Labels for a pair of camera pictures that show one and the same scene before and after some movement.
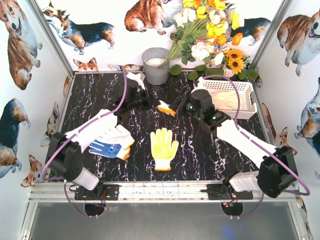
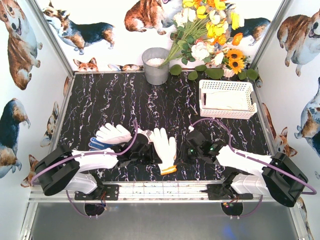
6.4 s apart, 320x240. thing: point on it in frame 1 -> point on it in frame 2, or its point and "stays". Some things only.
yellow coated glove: x=164 y=107 -> x=165 y=148
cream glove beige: x=228 y=100 stays
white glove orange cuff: x=118 y=135 stays
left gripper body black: x=144 y=99 -> x=152 y=155
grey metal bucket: x=152 y=58 stays
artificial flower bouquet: x=204 y=31 stays
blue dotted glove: x=104 y=148 stays
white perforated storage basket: x=225 y=99 stays
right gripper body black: x=185 y=105 -> x=183 y=155
